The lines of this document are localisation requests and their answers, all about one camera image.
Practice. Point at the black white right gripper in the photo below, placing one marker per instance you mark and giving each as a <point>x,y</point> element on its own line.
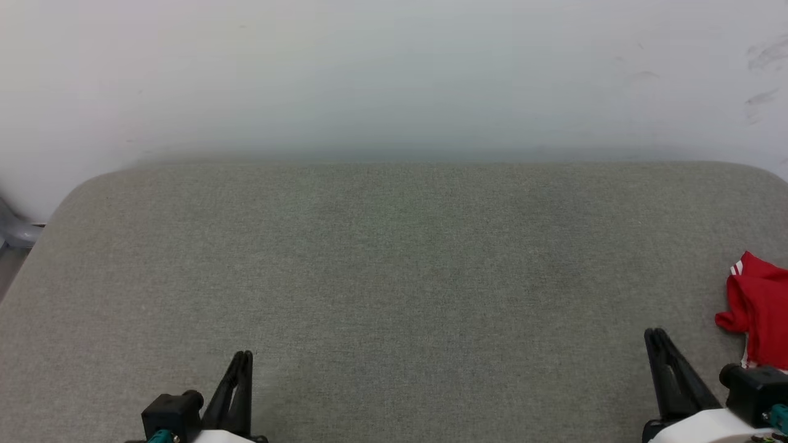
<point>708,427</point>

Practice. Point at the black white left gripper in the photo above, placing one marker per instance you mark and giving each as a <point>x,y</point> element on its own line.
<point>228,438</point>

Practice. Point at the red white sports jersey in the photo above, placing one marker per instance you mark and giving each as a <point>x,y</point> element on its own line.
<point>763,307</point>

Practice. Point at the grey fabric sofa seat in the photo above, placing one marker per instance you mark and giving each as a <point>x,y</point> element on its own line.
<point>394,295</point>

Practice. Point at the grey curved plastic object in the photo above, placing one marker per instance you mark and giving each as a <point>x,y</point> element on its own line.
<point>15,234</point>

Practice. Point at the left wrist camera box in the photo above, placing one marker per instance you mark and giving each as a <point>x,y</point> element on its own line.
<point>169,412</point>

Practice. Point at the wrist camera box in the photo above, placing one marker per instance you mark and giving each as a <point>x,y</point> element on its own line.
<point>754,391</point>
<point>169,412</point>

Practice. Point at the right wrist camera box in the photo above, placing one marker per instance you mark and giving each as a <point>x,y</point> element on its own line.
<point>754,391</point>

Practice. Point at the teal left camera connector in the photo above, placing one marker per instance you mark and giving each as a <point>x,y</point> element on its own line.
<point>161,437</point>

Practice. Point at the teal camera connector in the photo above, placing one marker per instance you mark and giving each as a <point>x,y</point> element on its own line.
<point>779,418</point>
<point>161,437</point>

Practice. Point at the teal right camera connector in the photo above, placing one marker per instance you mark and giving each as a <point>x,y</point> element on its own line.
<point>779,418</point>

